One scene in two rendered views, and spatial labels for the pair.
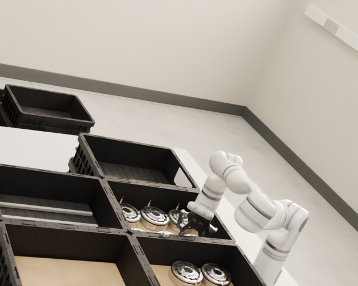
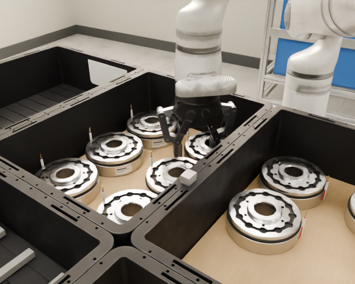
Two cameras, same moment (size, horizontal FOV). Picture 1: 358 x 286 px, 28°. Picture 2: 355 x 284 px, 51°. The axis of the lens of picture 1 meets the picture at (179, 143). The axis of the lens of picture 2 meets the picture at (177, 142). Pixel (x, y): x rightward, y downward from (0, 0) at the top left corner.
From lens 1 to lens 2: 176 cm
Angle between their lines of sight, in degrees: 21
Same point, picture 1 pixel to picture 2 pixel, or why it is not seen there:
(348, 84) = not seen: outside the picture
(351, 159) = (172, 12)
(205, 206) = (205, 74)
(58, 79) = not seen: outside the picture
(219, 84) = (47, 17)
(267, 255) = (310, 94)
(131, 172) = (26, 107)
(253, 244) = not seen: hidden behind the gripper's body
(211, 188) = (202, 30)
